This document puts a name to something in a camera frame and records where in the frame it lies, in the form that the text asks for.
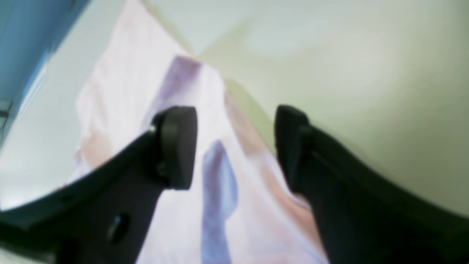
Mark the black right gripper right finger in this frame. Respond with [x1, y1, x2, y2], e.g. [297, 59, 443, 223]
[274, 105, 469, 264]

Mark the pink T-shirt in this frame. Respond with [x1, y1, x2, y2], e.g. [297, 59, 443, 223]
[70, 0, 328, 264]

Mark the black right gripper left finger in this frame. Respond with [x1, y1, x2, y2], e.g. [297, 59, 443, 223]
[0, 106, 197, 264]

